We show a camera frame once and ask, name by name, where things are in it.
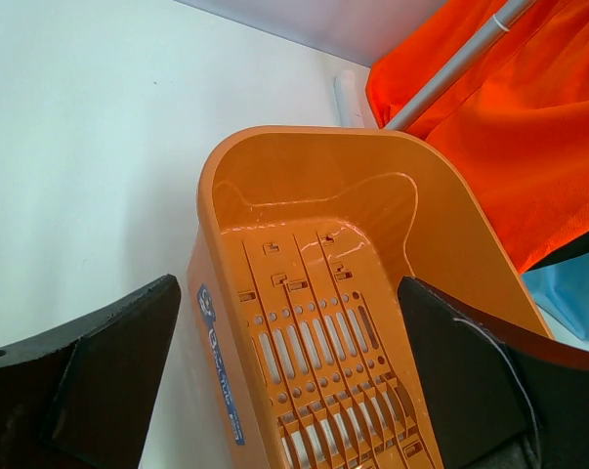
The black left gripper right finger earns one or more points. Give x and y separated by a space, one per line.
498 396

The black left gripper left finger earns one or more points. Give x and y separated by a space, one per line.
81 395

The light blue shorts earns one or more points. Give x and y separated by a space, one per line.
561 293

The orange shorts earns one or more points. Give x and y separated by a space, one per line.
516 126

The orange plastic basket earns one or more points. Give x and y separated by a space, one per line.
304 236

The metal clothes rack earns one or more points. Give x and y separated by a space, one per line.
485 37

